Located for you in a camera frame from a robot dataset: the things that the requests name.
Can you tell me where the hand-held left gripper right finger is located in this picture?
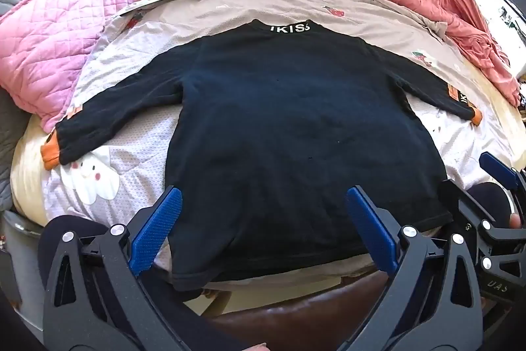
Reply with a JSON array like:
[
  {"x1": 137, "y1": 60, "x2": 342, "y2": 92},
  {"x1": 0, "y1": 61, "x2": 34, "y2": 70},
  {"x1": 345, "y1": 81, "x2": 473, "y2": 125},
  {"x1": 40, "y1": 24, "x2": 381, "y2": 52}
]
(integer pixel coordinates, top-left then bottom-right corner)
[{"x1": 337, "y1": 187, "x2": 486, "y2": 351}]

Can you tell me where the beige printed blanket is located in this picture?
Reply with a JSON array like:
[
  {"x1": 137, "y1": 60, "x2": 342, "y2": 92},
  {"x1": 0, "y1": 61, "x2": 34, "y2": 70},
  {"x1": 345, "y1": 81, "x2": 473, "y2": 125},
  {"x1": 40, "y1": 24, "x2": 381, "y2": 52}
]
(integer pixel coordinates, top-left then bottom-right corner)
[{"x1": 43, "y1": 0, "x2": 514, "y2": 294}]

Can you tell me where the pink quilted pillow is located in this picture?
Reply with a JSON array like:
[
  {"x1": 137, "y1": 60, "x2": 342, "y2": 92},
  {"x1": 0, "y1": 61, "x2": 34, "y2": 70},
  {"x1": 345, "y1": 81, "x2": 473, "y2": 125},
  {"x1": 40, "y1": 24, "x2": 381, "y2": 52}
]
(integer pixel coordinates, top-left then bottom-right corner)
[{"x1": 0, "y1": 0, "x2": 161, "y2": 132}]

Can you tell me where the brown leather bed frame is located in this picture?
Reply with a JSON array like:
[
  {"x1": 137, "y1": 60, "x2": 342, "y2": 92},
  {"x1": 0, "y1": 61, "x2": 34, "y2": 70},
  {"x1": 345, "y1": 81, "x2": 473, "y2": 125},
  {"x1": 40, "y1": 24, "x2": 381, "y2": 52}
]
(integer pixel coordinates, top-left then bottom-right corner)
[{"x1": 181, "y1": 264, "x2": 412, "y2": 351}]

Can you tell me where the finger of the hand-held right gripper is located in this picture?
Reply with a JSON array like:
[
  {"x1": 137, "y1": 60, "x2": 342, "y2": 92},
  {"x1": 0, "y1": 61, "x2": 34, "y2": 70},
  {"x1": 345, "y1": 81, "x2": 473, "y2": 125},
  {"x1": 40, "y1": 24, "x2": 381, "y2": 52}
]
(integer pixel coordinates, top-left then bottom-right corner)
[
  {"x1": 479, "y1": 152, "x2": 526, "y2": 228},
  {"x1": 440, "y1": 178, "x2": 526, "y2": 271}
]

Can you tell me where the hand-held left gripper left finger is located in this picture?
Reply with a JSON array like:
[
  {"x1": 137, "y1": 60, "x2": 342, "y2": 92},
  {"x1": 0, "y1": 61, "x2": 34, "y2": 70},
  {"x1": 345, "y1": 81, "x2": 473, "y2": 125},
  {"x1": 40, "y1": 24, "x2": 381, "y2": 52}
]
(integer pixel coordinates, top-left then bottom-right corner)
[{"x1": 42, "y1": 187, "x2": 183, "y2": 351}]

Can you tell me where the black sweater with orange cuffs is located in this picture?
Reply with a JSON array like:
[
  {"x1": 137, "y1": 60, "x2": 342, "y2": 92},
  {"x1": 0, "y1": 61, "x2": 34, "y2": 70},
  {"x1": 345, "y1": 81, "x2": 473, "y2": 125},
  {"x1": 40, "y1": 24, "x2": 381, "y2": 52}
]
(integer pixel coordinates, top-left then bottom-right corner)
[{"x1": 43, "y1": 19, "x2": 482, "y2": 292}]

